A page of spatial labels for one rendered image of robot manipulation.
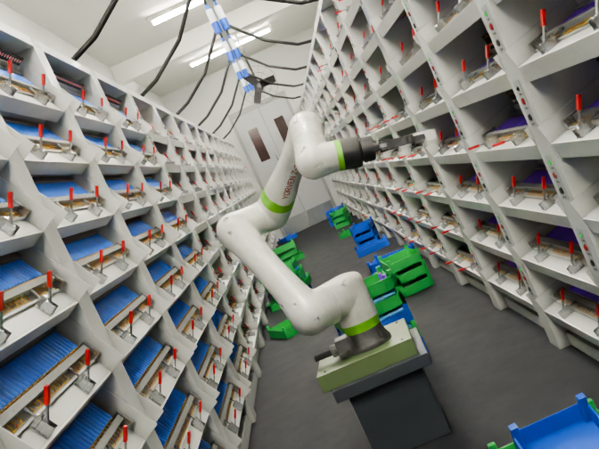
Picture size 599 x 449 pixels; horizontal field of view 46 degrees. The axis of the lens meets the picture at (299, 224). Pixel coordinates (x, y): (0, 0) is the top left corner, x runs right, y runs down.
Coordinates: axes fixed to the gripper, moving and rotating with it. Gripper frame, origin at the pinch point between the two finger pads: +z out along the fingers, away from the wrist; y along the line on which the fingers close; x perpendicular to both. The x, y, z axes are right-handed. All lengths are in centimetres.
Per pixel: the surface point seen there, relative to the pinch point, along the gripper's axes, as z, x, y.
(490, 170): 24.8, -16.1, -30.3
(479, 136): 23.1, -3.9, -30.0
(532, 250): 33, -46, -28
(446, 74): 16.4, 19.0, -30.3
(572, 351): 38, -82, -24
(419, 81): 22, 24, -100
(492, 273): 36, -65, -100
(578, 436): 12, -79, 45
